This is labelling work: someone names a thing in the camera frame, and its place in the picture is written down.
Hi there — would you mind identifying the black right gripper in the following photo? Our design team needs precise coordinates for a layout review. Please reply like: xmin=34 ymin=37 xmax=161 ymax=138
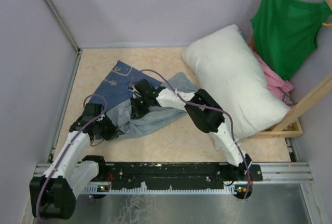
xmin=130 ymin=95 xmax=151 ymax=121

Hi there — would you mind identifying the grey-blue pillowcase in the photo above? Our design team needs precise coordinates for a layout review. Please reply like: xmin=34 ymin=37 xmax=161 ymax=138
xmin=95 ymin=60 xmax=187 ymax=139

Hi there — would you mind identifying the white pillow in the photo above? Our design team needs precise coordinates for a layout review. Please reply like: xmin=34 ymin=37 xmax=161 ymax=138
xmin=182 ymin=24 xmax=290 ymax=139

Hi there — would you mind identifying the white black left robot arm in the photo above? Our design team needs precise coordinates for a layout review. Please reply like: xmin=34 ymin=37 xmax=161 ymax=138
xmin=29 ymin=103 xmax=118 ymax=220

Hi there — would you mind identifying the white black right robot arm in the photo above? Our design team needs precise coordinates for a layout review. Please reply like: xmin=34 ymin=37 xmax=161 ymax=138
xmin=129 ymin=79 xmax=252 ymax=180

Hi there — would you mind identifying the pink shirt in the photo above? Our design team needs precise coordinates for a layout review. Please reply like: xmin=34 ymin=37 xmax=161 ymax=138
xmin=254 ymin=52 xmax=294 ymax=100

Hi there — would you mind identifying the green tank top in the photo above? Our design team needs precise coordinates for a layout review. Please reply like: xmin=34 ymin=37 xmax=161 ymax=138
xmin=251 ymin=0 xmax=331 ymax=80

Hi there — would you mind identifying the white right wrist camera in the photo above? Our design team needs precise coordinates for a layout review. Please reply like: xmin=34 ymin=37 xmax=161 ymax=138
xmin=128 ymin=85 xmax=142 ymax=99

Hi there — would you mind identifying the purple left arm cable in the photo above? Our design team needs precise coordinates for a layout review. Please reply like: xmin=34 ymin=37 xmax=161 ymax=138
xmin=35 ymin=94 xmax=108 ymax=221

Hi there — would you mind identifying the white slotted cable duct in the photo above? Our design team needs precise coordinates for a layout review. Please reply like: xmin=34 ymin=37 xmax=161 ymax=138
xmin=81 ymin=182 xmax=254 ymax=196

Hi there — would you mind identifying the wooden clothes rack frame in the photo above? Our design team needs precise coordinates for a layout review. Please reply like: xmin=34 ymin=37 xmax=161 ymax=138
xmin=251 ymin=0 xmax=331 ymax=138

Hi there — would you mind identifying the aluminium rail frame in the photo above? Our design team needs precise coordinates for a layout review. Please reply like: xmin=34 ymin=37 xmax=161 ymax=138
xmin=20 ymin=50 xmax=322 ymax=224

